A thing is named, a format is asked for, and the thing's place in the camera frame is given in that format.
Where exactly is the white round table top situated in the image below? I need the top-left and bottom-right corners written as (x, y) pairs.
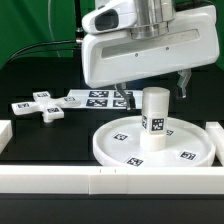
top-left (93, 116), bottom-right (216, 168)

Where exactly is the white fence block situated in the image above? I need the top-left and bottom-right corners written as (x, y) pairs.
top-left (0, 120), bottom-right (13, 154)
top-left (206, 122), bottom-right (224, 167)

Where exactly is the white cross-shaped table base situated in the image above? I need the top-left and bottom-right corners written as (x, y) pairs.
top-left (11, 91), bottom-right (81, 123)

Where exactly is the black cable bundle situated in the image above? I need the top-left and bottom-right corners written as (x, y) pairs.
top-left (6, 39), bottom-right (85, 64)

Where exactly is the white right fence block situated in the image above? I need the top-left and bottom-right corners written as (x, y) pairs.
top-left (206, 122), bottom-right (224, 167)

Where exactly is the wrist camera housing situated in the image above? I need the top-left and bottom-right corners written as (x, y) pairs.
top-left (82, 0), bottom-right (137, 35)

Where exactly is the white left fence block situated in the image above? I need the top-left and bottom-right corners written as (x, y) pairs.
top-left (0, 120), bottom-right (13, 154)

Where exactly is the white front fence bar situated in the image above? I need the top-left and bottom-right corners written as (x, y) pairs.
top-left (0, 165), bottom-right (224, 195)

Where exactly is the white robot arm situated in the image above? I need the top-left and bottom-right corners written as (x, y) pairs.
top-left (82, 0), bottom-right (219, 98)

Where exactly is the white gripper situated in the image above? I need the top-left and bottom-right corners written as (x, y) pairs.
top-left (82, 3), bottom-right (219, 110)

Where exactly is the black vertical pole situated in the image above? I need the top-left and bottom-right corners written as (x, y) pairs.
top-left (74, 0), bottom-right (84, 33)

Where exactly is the white marker sheet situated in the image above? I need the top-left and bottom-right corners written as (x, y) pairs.
top-left (66, 88), bottom-right (144, 110)

